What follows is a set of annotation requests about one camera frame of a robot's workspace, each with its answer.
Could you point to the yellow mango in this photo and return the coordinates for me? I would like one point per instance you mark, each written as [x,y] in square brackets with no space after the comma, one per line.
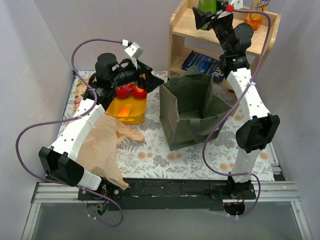
[125,110]

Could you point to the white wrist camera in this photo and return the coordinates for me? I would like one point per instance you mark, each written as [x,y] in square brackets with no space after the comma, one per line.
[228,6]
[133,50]

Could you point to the yellow cap drink bottle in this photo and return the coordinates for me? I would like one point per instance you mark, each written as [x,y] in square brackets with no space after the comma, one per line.
[255,19]

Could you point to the aluminium frame rail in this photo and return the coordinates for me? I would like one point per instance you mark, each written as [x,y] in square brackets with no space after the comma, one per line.
[271,191]

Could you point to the floral rectangular tray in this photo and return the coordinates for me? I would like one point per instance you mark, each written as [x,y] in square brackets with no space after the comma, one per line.
[80,89]

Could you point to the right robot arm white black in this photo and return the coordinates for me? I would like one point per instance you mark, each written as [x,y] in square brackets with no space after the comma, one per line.
[259,125]

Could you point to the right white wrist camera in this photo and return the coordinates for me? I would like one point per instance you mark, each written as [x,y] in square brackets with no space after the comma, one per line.
[228,6]

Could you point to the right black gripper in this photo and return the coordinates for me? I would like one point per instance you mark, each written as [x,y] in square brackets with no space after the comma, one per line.
[213,17]

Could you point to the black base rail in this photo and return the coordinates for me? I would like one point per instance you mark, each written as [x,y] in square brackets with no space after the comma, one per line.
[160,194]

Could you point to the dark green tote bag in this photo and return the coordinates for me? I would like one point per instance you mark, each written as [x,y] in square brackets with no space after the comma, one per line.
[189,109]

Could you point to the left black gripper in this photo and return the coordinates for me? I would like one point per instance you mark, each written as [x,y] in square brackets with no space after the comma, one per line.
[142,74]

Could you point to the blue chips bag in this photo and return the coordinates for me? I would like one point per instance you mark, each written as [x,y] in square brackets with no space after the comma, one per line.
[205,64]

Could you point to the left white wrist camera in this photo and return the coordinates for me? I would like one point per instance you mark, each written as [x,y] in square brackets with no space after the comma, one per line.
[133,50]

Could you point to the red pepper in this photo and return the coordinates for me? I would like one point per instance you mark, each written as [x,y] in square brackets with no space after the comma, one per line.
[125,91]

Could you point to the orange plastic grocery bag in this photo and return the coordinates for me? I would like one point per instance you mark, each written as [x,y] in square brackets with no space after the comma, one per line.
[98,153]

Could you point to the red apple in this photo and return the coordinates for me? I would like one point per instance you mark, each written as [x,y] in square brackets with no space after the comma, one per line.
[139,93]

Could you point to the yellow plastic bin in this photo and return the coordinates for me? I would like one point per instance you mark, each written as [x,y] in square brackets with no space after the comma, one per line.
[137,115]

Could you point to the green glass bottle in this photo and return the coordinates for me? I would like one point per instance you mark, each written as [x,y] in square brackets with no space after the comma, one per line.
[205,6]

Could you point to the floral table mat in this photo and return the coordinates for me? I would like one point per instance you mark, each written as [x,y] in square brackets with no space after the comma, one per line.
[153,158]

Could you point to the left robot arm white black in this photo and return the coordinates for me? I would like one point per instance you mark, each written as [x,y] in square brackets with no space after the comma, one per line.
[59,160]

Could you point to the wooden shelf unit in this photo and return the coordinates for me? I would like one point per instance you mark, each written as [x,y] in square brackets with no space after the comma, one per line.
[183,26]

